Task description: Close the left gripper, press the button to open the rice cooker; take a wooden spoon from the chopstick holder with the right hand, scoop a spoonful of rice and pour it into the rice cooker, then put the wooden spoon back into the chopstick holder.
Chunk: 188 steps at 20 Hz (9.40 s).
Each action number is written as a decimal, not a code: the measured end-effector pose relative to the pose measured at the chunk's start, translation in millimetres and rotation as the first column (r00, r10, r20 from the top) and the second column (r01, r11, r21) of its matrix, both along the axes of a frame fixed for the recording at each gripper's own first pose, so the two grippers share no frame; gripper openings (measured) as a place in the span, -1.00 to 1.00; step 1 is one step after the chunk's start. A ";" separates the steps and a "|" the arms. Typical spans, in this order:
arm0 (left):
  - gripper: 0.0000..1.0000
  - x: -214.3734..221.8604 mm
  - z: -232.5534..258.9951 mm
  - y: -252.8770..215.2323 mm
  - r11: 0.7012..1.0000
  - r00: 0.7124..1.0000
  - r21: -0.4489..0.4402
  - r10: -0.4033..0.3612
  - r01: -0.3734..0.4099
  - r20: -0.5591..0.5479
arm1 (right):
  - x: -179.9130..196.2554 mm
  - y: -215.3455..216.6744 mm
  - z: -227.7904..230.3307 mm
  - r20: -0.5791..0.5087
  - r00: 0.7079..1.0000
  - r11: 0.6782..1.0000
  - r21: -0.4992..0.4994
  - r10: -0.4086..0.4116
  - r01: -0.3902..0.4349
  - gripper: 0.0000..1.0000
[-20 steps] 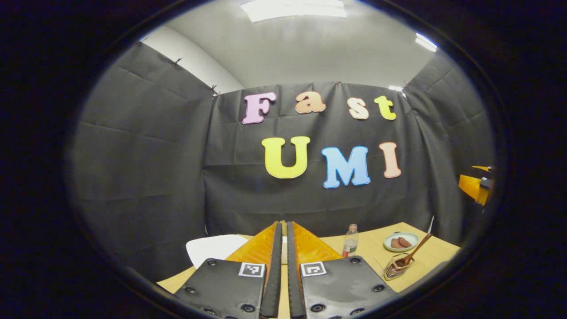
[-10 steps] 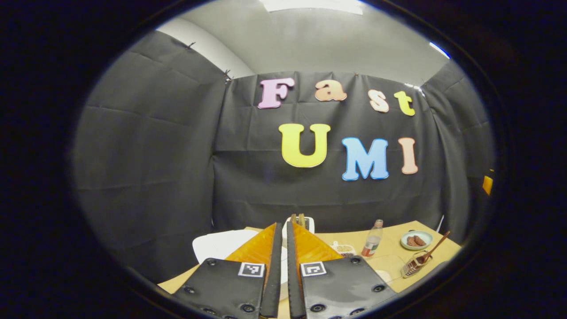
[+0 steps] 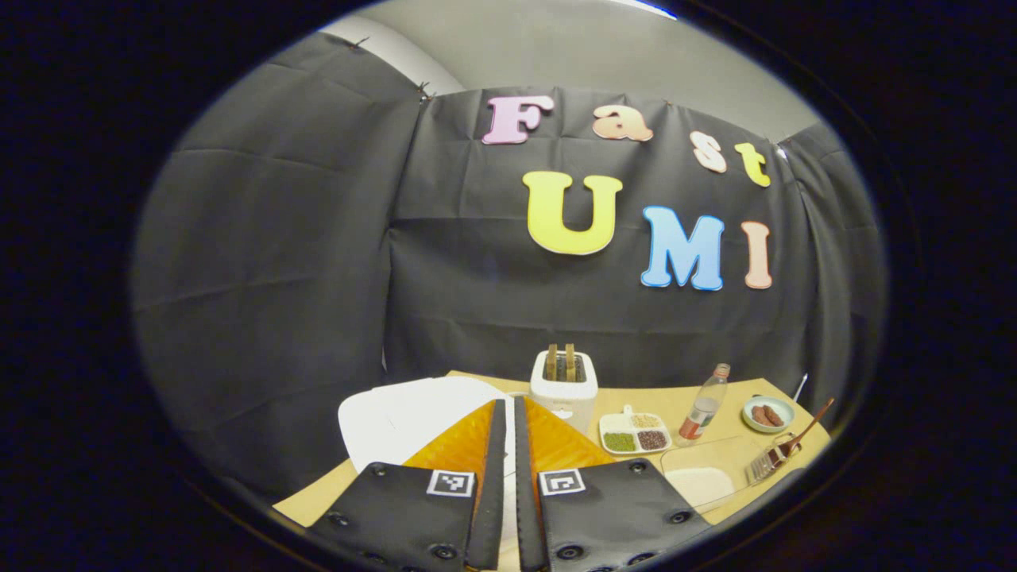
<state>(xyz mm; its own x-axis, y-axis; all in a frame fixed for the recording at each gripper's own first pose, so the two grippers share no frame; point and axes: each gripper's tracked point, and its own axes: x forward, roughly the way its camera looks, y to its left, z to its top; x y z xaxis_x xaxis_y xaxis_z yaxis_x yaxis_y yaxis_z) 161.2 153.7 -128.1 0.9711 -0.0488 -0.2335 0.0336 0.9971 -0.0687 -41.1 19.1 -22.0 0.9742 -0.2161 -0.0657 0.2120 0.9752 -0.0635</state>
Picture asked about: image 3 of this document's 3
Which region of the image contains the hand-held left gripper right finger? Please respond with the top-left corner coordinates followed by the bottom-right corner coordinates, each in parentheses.
top-left (514, 396), bottom-right (712, 572)

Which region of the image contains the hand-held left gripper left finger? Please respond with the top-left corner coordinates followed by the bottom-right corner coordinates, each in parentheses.
top-left (306, 400), bottom-right (508, 572)

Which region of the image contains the white rice cooker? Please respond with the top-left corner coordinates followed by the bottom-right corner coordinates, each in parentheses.
top-left (338, 376), bottom-right (517, 572)

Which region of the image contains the clear rice container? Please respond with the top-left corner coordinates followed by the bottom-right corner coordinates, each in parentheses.
top-left (659, 435), bottom-right (768, 513)

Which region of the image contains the dark wooden spoon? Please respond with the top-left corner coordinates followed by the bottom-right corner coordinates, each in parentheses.
top-left (767, 398), bottom-right (835, 466)

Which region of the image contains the white toaster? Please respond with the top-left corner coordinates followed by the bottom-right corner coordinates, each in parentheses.
top-left (530, 348), bottom-right (598, 435)

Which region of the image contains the white divided grain dish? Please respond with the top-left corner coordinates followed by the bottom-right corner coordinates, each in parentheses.
top-left (598, 405), bottom-right (673, 456)

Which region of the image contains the clear plastic bottle red label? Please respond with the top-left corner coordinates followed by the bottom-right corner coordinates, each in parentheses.
top-left (678, 363), bottom-right (731, 443)

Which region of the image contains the pale green plate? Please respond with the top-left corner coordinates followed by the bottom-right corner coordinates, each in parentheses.
top-left (742, 396), bottom-right (795, 435)

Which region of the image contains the black backdrop cloth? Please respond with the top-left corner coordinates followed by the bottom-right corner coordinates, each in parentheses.
top-left (131, 32), bottom-right (887, 509)

